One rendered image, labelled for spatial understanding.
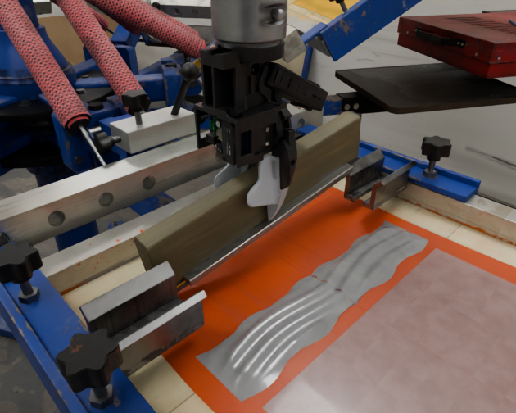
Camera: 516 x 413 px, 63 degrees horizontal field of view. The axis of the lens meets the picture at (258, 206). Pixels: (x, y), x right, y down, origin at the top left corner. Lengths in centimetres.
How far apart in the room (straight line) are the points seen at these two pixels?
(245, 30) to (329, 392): 35
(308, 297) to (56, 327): 27
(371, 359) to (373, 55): 243
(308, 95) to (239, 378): 32
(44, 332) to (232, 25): 34
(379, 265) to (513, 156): 204
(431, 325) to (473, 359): 5
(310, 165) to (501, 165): 208
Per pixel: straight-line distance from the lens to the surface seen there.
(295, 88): 49
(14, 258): 47
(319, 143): 57
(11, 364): 189
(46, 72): 87
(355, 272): 55
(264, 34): 43
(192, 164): 68
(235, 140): 44
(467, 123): 259
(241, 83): 44
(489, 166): 262
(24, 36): 92
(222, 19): 43
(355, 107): 133
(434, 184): 70
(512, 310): 58
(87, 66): 134
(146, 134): 68
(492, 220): 69
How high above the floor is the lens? 131
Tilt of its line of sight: 32 degrees down
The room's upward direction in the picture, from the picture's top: straight up
